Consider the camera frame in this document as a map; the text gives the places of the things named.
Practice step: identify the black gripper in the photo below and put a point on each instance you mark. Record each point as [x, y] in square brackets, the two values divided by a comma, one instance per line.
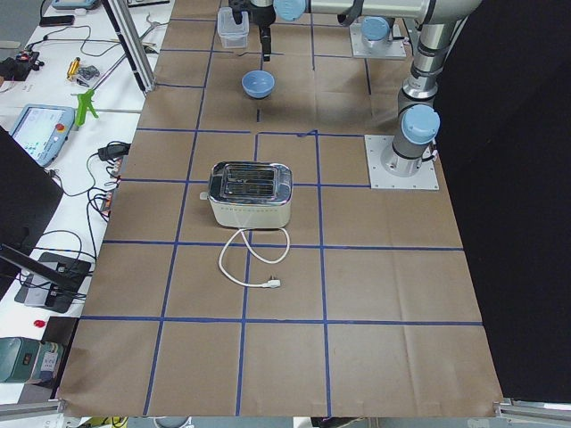
[266, 16]

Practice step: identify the blue bowl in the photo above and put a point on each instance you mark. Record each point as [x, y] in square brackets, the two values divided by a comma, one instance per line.
[258, 84]

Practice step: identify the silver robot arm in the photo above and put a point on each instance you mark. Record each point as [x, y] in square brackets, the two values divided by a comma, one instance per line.
[375, 29]
[438, 20]

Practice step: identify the clear plastic container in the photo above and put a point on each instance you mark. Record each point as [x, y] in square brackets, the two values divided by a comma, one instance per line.
[232, 35]

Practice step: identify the white toaster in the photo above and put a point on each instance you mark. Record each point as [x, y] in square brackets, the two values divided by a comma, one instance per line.
[250, 194]

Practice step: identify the black power adapter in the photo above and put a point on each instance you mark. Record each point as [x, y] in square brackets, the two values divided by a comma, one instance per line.
[113, 150]

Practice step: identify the metal stand with green clamp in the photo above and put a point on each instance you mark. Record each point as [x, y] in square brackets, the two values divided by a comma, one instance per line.
[85, 101]

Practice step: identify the yellow screwdriver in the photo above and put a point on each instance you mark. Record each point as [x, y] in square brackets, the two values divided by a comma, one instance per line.
[73, 68]

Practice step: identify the black smartphone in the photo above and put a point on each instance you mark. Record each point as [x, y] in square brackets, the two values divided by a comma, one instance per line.
[57, 21]

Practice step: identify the blue teach pendant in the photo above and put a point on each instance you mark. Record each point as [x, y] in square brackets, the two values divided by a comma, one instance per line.
[41, 131]

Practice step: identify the black monitor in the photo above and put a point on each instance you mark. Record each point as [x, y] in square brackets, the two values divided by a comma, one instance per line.
[29, 197]

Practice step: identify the green box device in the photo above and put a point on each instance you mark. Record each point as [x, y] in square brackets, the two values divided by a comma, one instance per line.
[25, 360]

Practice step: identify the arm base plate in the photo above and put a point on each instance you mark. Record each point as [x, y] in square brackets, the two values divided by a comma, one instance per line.
[389, 171]
[390, 48]

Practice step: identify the aluminium frame post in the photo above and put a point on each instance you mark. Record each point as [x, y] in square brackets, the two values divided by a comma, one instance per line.
[124, 27]

